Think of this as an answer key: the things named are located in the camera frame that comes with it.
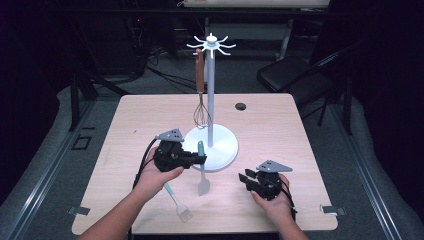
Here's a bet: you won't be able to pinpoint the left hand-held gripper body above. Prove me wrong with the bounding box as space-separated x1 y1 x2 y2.
152 128 196 173

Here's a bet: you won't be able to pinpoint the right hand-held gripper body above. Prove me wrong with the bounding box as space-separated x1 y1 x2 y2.
248 159 294 202

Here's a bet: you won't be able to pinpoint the white utensil rack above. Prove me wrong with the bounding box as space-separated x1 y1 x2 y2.
181 32 240 173

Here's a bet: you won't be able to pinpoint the teal handled silicone spatula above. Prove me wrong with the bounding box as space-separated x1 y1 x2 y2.
197 140 211 197

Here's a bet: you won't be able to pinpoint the teal handled basting brush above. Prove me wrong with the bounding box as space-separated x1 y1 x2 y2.
163 182 194 224

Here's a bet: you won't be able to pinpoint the wooden handled wire whisk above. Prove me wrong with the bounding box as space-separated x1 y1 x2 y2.
193 48 213 131

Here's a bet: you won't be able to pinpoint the person's right hand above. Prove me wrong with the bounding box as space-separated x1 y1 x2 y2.
250 173 297 228

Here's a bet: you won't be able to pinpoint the person's left hand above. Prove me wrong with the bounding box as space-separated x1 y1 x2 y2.
134 146 185 202

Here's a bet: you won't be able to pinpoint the black folding chair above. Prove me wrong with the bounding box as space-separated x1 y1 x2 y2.
256 39 355 136

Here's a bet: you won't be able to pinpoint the black metal stand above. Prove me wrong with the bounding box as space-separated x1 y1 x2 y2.
66 19 132 133

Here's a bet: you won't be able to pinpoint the dark equipment rack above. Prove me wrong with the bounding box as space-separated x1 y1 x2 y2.
99 9 179 76

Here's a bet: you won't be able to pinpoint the white background table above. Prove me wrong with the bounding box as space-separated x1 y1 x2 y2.
181 0 332 62

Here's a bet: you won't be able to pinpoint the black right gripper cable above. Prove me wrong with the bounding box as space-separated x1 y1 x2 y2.
264 174 298 222

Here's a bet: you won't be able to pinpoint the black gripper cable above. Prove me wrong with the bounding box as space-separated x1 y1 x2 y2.
264 174 298 222
127 137 160 240

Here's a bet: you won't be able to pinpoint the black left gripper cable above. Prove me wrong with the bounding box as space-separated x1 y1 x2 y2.
127 137 160 240

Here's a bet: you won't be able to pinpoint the metal table bracket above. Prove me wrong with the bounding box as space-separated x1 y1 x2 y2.
319 204 347 217
67 205 91 216

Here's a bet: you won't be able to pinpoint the black floor cables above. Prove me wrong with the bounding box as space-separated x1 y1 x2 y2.
145 46 208 95

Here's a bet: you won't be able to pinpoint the metal floor rail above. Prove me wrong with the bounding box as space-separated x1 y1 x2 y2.
328 103 403 240
5 99 98 240

